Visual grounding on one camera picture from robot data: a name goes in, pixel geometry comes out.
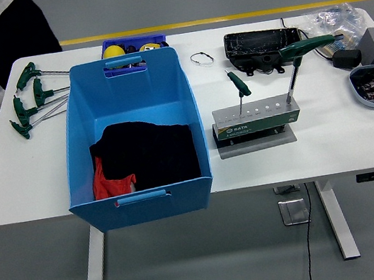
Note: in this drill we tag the yellow floor tape line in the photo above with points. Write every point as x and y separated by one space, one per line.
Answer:
189 24

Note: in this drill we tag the clear plastic bag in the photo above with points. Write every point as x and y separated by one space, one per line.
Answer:
339 19

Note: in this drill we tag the large blue plastic bin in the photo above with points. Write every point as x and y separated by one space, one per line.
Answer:
128 92

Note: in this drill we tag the black power adapter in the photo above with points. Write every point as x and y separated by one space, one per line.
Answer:
347 58

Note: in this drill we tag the yellow tape measure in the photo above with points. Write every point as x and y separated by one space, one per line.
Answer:
150 47

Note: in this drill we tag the white table leg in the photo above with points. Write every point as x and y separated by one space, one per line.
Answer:
95 266
339 226

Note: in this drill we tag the yellow ball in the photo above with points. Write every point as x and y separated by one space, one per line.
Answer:
113 51

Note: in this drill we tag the black plastic case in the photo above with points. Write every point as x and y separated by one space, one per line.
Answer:
253 44

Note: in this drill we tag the grey metal hex key stand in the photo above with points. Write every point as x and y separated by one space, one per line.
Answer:
260 124

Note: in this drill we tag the black cloth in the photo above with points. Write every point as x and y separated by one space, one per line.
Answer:
153 153

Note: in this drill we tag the person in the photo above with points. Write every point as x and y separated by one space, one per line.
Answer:
4 34

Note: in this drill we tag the small dark blue tray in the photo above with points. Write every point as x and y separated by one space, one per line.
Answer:
134 41

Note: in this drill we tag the orange cloth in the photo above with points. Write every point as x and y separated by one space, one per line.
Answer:
109 189

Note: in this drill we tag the metal floor plate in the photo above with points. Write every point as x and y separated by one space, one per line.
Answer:
294 212

